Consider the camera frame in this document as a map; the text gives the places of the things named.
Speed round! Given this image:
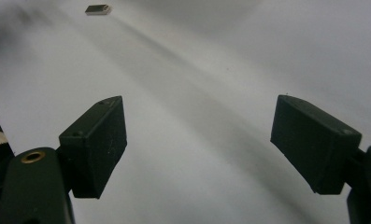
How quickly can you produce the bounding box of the small metal usb drive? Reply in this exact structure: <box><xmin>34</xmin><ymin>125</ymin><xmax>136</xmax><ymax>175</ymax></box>
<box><xmin>84</xmin><ymin>4</ymin><xmax>112</xmax><ymax>17</ymax></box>

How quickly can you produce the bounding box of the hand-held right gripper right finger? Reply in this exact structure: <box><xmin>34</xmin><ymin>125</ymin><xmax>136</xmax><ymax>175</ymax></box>
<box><xmin>270</xmin><ymin>94</ymin><xmax>363</xmax><ymax>196</ymax></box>

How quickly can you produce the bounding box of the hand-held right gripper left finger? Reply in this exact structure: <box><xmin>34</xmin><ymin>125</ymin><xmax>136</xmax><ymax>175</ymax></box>
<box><xmin>58</xmin><ymin>95</ymin><xmax>128</xmax><ymax>200</ymax></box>

